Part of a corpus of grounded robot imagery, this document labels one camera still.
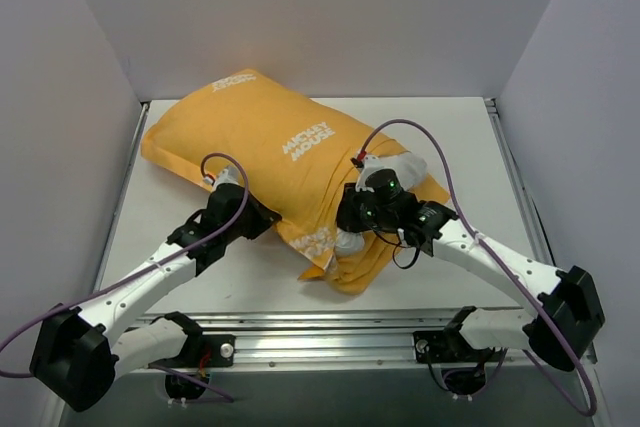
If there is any white pillow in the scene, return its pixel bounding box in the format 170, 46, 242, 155
334, 151, 428, 257

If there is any orange Mickey Mouse pillowcase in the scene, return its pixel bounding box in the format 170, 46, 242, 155
141, 69, 449, 295

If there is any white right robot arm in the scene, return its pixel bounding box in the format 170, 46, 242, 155
337, 182, 605, 372

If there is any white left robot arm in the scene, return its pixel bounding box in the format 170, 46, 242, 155
29, 183, 281, 412

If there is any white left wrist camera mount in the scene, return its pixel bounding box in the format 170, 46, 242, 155
203, 165, 243, 191

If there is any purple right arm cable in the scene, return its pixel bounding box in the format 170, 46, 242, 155
352, 119, 599, 417

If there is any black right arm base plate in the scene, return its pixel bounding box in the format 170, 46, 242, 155
412, 330, 500, 364

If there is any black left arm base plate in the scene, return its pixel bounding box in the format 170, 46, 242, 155
152, 333, 236, 369

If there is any aluminium front rail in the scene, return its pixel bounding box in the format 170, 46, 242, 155
54, 309, 599, 376

